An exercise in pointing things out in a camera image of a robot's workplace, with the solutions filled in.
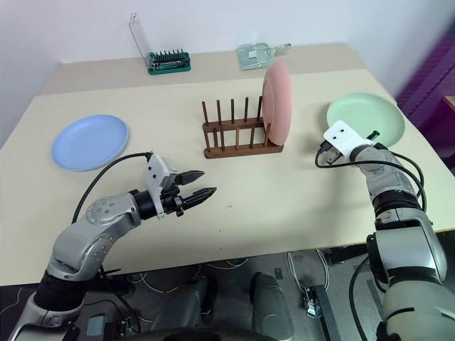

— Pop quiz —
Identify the black body cable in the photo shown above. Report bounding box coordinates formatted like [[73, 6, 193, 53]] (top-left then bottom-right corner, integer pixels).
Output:
[[348, 255, 373, 341]]

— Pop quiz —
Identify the green plate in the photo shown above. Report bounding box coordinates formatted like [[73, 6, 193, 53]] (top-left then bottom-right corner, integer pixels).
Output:
[[326, 92, 405, 148]]

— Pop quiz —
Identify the brown box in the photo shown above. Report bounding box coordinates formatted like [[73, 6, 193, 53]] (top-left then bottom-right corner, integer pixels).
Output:
[[440, 94, 455, 122]]

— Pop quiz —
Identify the grey metal bar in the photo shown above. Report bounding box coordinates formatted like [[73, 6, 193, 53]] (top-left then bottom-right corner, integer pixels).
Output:
[[301, 283, 343, 341]]

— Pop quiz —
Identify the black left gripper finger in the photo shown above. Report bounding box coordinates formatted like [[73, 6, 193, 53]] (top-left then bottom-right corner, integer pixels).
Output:
[[177, 170, 205, 186], [181, 186, 218, 210]]

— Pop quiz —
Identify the small grey screen device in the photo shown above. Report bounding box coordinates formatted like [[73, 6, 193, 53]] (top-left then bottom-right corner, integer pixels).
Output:
[[85, 314, 108, 337]]

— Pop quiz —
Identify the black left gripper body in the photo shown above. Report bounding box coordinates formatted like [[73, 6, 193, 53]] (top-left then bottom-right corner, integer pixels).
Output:
[[159, 172, 188, 217]]

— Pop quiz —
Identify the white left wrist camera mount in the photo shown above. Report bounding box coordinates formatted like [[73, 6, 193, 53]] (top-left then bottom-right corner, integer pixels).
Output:
[[143, 153, 178, 218]]

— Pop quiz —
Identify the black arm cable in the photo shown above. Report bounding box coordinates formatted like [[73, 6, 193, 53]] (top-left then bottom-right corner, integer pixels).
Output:
[[70, 151, 154, 225], [314, 141, 427, 214]]

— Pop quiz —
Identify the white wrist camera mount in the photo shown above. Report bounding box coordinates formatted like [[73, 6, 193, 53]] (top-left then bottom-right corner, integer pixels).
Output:
[[143, 153, 178, 218], [323, 119, 375, 156]]

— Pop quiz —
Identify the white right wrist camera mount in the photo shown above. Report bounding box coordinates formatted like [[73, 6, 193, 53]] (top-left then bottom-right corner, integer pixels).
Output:
[[323, 119, 375, 156]]

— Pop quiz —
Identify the black box under table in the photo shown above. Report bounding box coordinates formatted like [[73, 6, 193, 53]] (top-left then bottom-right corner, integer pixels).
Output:
[[328, 244, 369, 266]]

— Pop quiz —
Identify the clear plastic bag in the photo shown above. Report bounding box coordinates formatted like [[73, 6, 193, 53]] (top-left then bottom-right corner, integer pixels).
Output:
[[236, 42, 277, 71]]

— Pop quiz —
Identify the wooden dish rack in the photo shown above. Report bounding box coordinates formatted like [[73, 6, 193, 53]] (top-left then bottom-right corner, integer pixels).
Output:
[[201, 96, 286, 160]]

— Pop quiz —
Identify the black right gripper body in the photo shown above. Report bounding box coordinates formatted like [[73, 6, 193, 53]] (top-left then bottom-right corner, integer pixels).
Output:
[[325, 144, 343, 166]]

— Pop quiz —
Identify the white floor cable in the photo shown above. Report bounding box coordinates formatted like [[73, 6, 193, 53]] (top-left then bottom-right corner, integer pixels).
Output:
[[287, 250, 331, 296], [129, 258, 250, 294]]

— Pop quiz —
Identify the pink plate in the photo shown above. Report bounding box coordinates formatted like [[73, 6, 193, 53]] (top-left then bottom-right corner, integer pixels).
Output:
[[262, 59, 294, 146]]

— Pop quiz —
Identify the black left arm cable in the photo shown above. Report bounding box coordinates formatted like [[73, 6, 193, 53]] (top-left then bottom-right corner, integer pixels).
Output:
[[70, 151, 154, 225]]

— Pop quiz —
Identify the blue plate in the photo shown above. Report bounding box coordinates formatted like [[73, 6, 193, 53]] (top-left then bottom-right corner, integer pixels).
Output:
[[50, 114, 131, 173]]

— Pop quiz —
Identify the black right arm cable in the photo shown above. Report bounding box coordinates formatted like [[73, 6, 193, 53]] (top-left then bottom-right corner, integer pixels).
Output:
[[314, 141, 427, 214]]

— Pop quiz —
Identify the green screwdriver bit set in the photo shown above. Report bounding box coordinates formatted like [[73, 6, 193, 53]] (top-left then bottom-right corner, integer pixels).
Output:
[[128, 12, 193, 76]]

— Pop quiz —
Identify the dark rounded shape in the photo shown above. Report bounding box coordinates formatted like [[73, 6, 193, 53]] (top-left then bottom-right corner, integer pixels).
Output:
[[152, 276, 218, 332], [250, 271, 294, 338]]

